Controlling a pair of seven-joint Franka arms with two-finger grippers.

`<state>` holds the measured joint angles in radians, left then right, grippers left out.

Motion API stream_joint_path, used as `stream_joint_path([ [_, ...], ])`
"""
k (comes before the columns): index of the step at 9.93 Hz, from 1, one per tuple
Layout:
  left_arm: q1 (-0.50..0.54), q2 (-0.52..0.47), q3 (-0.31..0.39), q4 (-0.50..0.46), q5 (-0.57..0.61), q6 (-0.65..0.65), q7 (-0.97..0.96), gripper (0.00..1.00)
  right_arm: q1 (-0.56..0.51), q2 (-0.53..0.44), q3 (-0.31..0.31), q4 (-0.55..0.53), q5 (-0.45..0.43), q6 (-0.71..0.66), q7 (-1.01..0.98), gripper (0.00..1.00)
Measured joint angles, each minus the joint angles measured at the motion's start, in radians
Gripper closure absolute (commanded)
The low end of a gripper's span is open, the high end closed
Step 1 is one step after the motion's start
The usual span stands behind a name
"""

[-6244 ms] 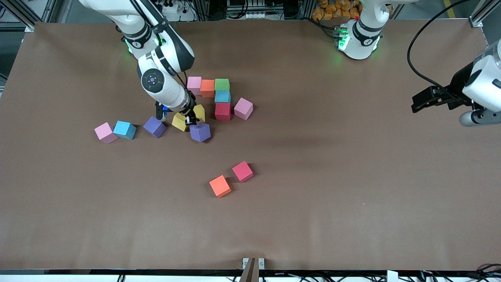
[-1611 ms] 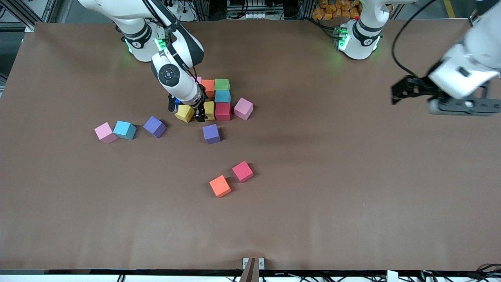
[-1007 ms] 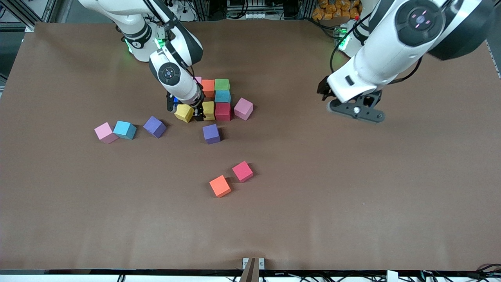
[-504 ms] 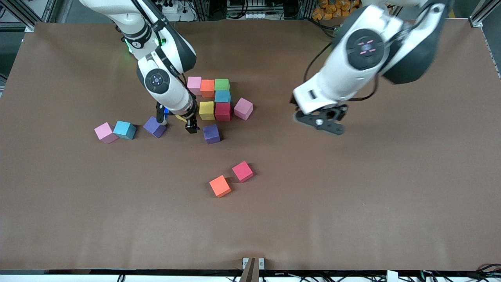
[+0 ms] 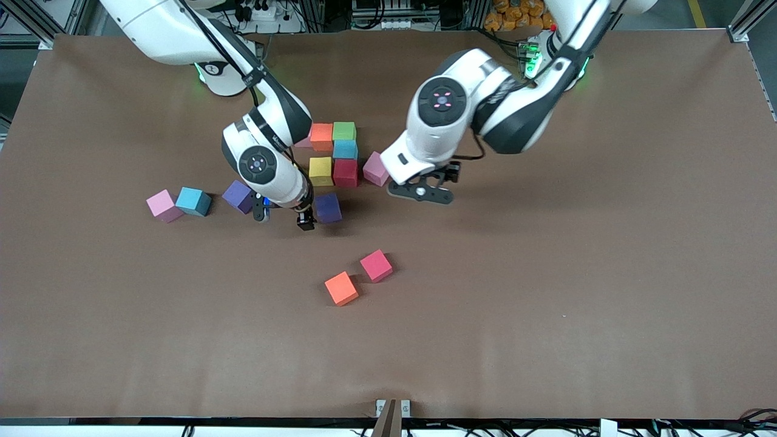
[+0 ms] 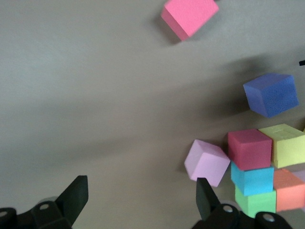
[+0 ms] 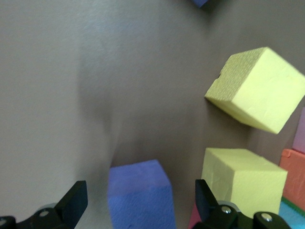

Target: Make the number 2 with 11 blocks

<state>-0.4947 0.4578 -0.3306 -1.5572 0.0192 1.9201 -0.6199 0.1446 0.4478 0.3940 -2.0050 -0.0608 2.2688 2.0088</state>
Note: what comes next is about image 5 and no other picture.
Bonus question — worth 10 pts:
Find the purple foam cube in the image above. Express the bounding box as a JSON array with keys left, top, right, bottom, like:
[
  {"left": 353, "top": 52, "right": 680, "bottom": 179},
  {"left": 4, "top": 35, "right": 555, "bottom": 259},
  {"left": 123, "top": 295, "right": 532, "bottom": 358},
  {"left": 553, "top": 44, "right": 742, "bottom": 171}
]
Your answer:
[
  {"left": 221, "top": 180, "right": 256, "bottom": 215},
  {"left": 315, "top": 193, "right": 342, "bottom": 225}
]

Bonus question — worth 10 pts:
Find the yellow foam cube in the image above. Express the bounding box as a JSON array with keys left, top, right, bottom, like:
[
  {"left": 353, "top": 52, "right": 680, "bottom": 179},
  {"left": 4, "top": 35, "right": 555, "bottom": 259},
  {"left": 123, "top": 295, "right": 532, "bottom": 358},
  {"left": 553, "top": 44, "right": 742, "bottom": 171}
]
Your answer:
[{"left": 308, "top": 157, "right": 334, "bottom": 187}]

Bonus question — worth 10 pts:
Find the crimson foam cube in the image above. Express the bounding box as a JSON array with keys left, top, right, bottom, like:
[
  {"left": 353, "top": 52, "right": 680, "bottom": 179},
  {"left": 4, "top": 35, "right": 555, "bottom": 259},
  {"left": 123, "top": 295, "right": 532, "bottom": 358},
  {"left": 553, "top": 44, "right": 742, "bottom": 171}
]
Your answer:
[
  {"left": 333, "top": 158, "right": 360, "bottom": 188},
  {"left": 359, "top": 249, "right": 393, "bottom": 283}
]

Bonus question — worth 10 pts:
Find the orange foam cube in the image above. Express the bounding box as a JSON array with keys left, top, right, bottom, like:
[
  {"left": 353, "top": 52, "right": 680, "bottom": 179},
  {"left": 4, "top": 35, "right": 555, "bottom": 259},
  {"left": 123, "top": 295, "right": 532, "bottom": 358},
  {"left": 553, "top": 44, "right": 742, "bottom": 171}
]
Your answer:
[
  {"left": 310, "top": 123, "right": 334, "bottom": 152},
  {"left": 324, "top": 271, "right": 359, "bottom": 307}
]

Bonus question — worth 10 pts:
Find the white power strip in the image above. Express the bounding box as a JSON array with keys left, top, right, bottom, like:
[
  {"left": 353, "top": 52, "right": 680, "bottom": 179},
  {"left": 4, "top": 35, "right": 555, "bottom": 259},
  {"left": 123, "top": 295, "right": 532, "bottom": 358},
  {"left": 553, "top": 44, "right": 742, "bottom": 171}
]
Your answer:
[
  {"left": 234, "top": 2, "right": 281, "bottom": 22},
  {"left": 362, "top": 18, "right": 421, "bottom": 31}
]

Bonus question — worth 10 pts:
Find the orange crumpled bag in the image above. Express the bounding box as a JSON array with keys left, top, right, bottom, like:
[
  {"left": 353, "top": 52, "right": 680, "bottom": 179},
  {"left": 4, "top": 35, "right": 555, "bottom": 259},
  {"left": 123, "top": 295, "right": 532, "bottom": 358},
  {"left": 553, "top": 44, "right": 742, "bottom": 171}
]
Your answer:
[{"left": 484, "top": 0, "right": 556, "bottom": 32}]

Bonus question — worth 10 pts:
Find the table cover sheet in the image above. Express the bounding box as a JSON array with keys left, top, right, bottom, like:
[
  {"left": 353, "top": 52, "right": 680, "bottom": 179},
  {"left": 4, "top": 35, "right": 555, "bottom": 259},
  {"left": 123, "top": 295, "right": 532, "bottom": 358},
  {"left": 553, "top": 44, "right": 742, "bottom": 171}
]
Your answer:
[{"left": 0, "top": 29, "right": 777, "bottom": 421}]

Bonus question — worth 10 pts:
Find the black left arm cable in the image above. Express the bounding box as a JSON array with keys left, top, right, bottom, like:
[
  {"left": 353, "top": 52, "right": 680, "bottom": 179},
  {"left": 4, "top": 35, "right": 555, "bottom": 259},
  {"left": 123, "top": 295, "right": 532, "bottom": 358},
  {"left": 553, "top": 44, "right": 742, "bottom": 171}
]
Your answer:
[{"left": 452, "top": 0, "right": 614, "bottom": 163}]

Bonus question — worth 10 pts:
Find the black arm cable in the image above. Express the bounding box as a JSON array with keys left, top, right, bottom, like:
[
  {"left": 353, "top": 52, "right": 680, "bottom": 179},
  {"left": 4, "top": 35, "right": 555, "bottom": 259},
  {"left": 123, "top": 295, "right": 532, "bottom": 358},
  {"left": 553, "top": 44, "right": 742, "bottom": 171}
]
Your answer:
[
  {"left": 452, "top": 0, "right": 614, "bottom": 163},
  {"left": 176, "top": 0, "right": 316, "bottom": 201}
]

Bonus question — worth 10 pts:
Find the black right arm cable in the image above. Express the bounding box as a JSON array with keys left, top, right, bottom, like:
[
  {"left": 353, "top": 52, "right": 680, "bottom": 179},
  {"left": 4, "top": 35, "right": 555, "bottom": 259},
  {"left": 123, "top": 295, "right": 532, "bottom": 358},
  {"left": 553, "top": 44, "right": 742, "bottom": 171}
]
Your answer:
[{"left": 176, "top": 0, "right": 316, "bottom": 201}]

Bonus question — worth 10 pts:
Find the aluminium frame post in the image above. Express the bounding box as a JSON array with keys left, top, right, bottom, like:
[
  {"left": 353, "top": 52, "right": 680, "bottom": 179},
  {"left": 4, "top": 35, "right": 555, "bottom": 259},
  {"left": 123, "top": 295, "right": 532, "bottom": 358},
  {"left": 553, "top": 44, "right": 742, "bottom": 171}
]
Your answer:
[{"left": 370, "top": 399, "right": 404, "bottom": 437}]

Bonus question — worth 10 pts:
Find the aluminium frame profile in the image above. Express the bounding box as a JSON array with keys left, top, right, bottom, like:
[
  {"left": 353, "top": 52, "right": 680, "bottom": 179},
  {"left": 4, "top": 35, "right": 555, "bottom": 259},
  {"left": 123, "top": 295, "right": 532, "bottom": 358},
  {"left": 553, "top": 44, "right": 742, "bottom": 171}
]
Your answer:
[
  {"left": 0, "top": 0, "right": 92, "bottom": 50},
  {"left": 727, "top": 0, "right": 777, "bottom": 43}
]

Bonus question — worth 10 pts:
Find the black floor cable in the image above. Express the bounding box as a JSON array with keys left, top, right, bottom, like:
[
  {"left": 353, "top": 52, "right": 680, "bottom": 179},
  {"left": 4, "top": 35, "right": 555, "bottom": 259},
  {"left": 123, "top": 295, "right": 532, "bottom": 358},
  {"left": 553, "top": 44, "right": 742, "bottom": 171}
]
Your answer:
[{"left": 722, "top": 408, "right": 777, "bottom": 435}]

